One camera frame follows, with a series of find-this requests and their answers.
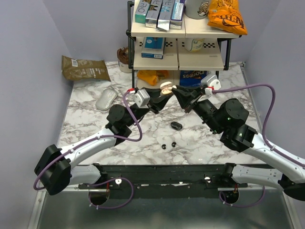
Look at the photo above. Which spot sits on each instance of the teal toothpaste box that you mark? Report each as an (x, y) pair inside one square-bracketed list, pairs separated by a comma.
[(141, 11)]

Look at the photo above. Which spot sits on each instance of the orange snack bag bottom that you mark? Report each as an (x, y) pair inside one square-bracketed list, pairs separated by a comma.
[(152, 77)]

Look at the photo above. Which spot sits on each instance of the three-tier beige shelf rack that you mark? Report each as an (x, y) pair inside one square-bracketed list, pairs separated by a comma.
[(214, 56)]

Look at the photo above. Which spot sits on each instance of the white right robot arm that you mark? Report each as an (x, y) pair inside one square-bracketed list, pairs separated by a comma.
[(286, 172)]

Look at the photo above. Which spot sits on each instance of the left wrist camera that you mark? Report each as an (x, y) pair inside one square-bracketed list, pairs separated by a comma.
[(141, 98)]

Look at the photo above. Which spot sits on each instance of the black earbud charging case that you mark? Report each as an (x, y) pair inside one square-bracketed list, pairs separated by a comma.
[(176, 126)]

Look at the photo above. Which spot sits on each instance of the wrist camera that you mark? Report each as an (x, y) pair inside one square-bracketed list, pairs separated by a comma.
[(210, 83), (141, 98)]

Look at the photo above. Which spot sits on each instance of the brown snack bag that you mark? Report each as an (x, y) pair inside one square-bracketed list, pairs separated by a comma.
[(81, 69)]

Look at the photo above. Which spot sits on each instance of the orange chips bag top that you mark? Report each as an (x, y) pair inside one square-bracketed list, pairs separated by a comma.
[(225, 15)]

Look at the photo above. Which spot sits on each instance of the white printed mug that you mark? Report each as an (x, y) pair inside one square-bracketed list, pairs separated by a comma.
[(197, 9)]

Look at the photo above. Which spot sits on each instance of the brown lidded cup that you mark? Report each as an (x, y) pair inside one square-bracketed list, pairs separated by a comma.
[(123, 60)]

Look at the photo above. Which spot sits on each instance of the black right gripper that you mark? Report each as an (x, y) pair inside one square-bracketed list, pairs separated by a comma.
[(185, 98)]

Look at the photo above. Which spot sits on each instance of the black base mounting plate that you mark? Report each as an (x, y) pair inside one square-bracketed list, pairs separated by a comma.
[(163, 181)]

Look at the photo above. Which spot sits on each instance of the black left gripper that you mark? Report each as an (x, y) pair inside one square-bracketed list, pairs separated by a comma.
[(156, 104)]

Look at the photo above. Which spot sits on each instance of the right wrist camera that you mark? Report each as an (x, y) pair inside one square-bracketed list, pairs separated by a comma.
[(210, 83)]

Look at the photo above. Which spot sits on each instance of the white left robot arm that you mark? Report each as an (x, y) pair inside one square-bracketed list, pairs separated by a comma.
[(60, 167)]

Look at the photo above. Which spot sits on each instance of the blue box middle shelf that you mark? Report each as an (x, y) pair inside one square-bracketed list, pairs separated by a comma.
[(153, 47)]

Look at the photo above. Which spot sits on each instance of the silver blue toothpaste box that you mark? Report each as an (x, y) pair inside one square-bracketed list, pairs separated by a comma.
[(165, 15)]

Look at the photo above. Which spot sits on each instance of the blue white toothpaste box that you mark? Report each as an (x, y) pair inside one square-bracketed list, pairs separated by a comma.
[(177, 14)]

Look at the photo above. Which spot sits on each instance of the beige earbud charging case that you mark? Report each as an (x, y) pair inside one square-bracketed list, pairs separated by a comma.
[(166, 88)]

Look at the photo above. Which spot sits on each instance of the blue Doritos bag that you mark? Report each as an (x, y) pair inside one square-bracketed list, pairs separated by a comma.
[(191, 78)]

